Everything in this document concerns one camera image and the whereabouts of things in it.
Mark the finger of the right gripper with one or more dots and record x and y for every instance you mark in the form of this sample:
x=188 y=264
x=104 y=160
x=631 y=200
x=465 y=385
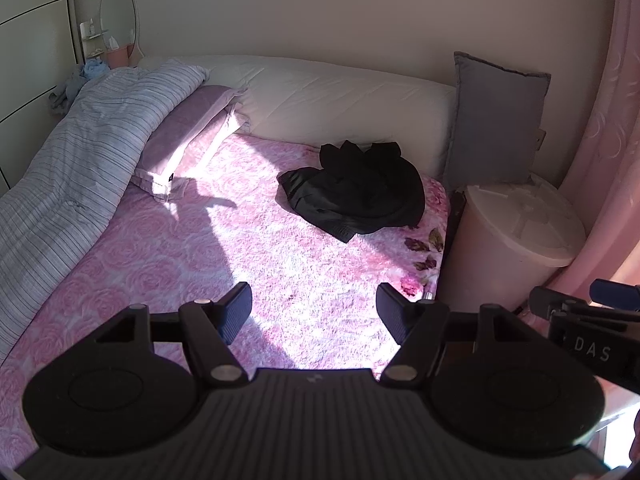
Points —
x=615 y=295
x=543 y=301

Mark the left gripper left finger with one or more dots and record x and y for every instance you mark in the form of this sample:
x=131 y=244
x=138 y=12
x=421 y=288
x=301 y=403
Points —
x=209 y=328

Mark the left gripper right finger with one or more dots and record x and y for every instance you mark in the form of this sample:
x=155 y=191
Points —
x=418 y=328

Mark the white lidded bin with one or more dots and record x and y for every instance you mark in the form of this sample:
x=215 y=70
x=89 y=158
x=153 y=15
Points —
x=511 y=238

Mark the pink floral bed sheet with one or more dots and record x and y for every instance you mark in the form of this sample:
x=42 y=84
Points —
x=313 y=296

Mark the black clothing pile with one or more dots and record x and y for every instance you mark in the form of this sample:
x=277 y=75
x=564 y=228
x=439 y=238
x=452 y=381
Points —
x=356 y=191

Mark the grey square cushion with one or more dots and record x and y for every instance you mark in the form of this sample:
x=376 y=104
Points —
x=496 y=121

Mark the striped grey duvet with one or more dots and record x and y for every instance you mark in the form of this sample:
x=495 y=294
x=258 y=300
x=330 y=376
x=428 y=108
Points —
x=73 y=186

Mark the lilac pillow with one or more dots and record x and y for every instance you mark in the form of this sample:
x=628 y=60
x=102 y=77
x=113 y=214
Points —
x=208 y=106

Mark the long white headboard bolster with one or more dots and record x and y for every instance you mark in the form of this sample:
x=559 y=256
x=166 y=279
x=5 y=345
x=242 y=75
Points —
x=307 y=103

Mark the blue cloth heap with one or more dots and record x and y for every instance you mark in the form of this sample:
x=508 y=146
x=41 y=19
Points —
x=63 y=95

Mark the oval mirror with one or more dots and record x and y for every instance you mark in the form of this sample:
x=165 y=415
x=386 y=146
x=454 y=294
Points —
x=120 y=24

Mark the white wardrobe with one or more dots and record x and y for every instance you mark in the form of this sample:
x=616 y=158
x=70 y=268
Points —
x=37 y=53

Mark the wall power socket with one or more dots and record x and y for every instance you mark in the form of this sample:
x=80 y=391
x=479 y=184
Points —
x=541 y=134

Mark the white wall shelf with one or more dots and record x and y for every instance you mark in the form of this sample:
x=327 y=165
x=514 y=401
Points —
x=92 y=38

